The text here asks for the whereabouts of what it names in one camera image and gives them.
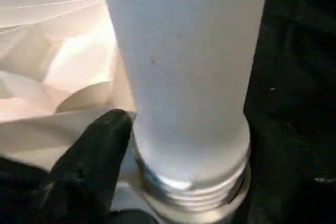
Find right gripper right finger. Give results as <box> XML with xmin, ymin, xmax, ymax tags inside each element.
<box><xmin>245</xmin><ymin>119</ymin><xmax>336</xmax><ymax>224</ymax></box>

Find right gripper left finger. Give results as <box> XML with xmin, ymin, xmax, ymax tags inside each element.
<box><xmin>39</xmin><ymin>108</ymin><xmax>133</xmax><ymax>224</ymax></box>

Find white plastic table top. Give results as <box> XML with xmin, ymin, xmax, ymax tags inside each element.
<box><xmin>0</xmin><ymin>0</ymin><xmax>251</xmax><ymax>224</ymax></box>

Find white plastic table leg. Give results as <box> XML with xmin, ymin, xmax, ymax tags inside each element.
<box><xmin>97</xmin><ymin>0</ymin><xmax>271</xmax><ymax>205</ymax></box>

